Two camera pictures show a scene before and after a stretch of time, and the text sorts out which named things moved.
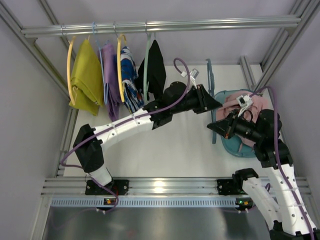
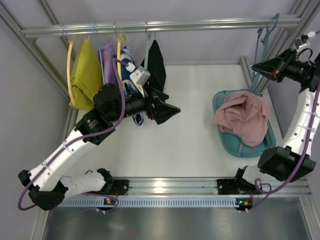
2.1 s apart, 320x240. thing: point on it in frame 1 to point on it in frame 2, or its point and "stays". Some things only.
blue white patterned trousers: x=133 y=96 stays
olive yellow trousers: x=87 y=80 stays
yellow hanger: x=121 y=87 stays
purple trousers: x=109 y=65 stays
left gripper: x=200 y=98 to x=152 y=108
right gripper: x=230 y=125 to x=280 y=68
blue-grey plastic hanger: x=211 y=86 to x=266 y=37
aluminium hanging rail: x=288 y=23 stays
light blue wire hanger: x=106 y=92 stays
